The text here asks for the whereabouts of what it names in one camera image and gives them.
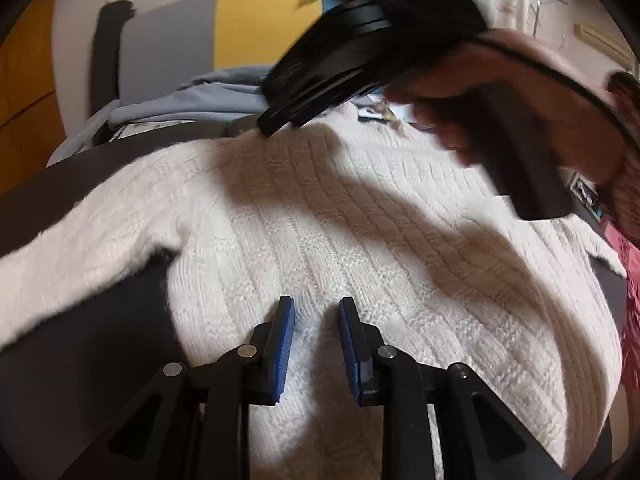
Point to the white knit sweater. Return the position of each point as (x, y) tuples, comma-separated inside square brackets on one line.
[(350, 220)]

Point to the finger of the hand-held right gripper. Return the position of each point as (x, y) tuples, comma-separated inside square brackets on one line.
[(300, 105)]

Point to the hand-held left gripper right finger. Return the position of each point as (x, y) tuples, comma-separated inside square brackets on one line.
[(350, 355)]

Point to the beige wall unit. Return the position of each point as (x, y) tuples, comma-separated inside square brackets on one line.
[(602, 42)]

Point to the person's right forearm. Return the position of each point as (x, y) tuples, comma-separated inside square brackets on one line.
[(627, 195)]

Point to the person's right hand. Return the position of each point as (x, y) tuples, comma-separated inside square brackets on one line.
[(555, 115)]

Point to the person's red garment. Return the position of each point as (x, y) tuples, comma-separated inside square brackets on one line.
[(632, 285)]

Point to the pale floral curtain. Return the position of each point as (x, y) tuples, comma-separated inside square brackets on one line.
[(505, 0)]

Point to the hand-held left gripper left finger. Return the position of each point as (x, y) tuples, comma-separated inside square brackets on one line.
[(282, 355)]

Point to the light blue garment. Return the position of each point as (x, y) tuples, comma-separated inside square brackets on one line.
[(200, 95)]

